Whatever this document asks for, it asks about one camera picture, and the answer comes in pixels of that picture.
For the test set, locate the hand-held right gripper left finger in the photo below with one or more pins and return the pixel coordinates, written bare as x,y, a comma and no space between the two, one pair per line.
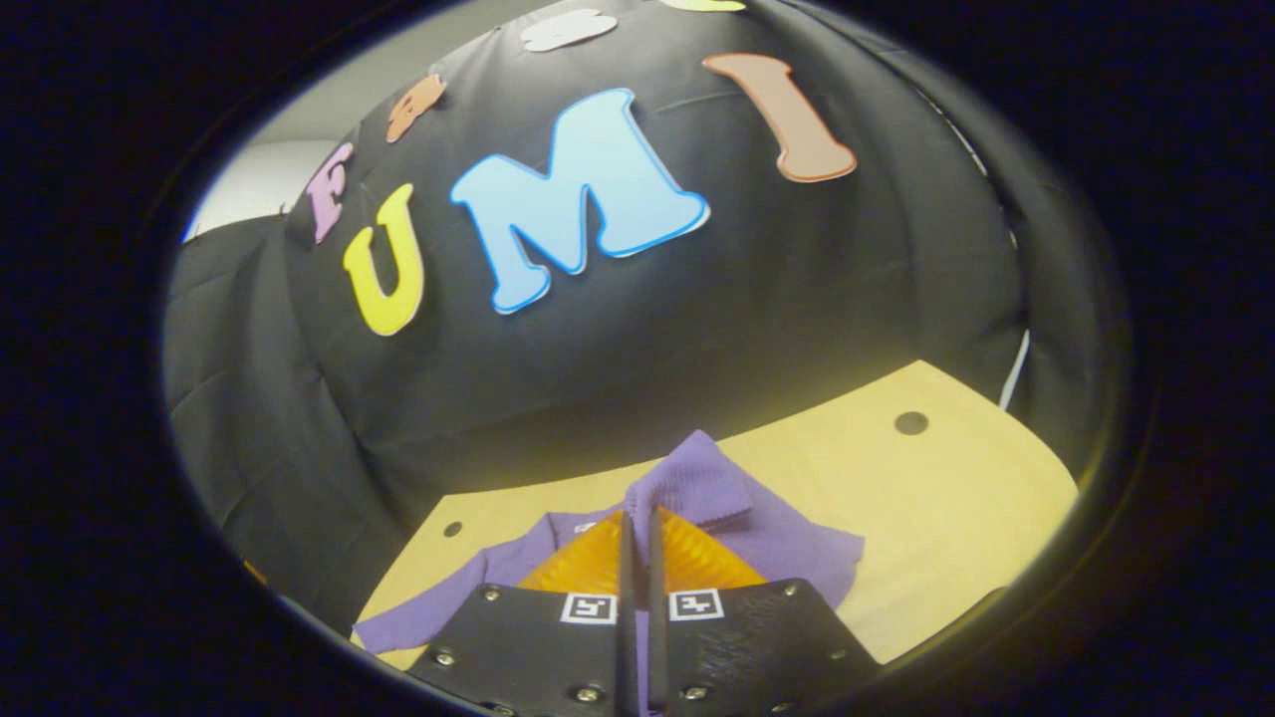
626,637

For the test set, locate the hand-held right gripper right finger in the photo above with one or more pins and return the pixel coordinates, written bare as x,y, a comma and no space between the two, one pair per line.
657,637

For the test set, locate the purple button shirt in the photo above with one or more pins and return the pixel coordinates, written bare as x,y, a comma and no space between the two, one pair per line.
697,478

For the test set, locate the black backdrop cloth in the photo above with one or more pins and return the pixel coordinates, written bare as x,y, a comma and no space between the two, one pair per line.
747,329

